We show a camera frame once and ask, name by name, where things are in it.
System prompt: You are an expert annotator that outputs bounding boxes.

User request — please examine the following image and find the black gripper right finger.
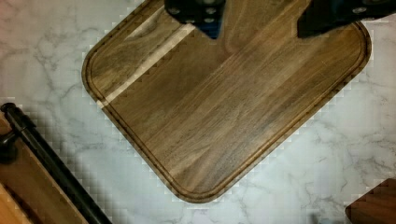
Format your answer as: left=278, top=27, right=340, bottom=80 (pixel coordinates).
left=297, top=0, right=396, bottom=38

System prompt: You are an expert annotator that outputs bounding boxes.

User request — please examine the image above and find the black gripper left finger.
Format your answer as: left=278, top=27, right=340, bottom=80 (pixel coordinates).
left=164, top=0, right=226, bottom=39

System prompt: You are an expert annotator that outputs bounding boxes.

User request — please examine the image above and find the light wooden drawer front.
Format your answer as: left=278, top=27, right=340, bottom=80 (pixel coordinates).
left=0, top=112, right=90, bottom=224

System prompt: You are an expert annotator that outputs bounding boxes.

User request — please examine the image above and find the wooden cutting board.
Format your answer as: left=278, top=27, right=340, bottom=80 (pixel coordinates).
left=82, top=0, right=372, bottom=203

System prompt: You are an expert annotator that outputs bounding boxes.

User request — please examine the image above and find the dark wooden object corner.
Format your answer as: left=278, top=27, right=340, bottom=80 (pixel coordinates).
left=346, top=178, right=396, bottom=224

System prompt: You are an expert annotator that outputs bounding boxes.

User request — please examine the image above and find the black metal drawer handle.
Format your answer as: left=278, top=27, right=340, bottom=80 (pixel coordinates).
left=1, top=103, right=112, bottom=224

